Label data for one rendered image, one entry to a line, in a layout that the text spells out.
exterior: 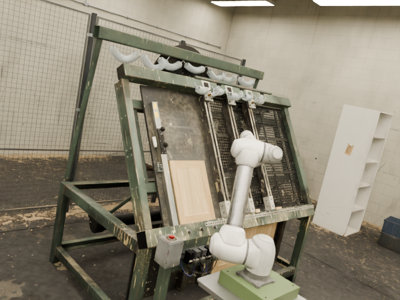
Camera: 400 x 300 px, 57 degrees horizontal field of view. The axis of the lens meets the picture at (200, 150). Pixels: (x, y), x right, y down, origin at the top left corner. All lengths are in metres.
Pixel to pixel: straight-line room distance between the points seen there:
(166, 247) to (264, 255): 0.59
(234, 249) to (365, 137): 4.35
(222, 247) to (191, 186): 0.82
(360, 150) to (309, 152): 2.13
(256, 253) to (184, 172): 0.95
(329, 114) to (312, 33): 1.81
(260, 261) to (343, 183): 4.27
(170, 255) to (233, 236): 0.42
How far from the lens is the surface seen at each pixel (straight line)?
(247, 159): 2.28
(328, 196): 6.54
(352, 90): 7.97
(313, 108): 8.27
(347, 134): 6.39
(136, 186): 2.59
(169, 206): 2.70
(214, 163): 3.12
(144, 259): 2.60
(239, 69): 4.28
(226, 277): 2.37
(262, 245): 2.27
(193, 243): 2.80
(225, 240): 2.24
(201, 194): 2.97
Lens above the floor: 1.91
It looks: 10 degrees down
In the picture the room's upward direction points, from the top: 12 degrees clockwise
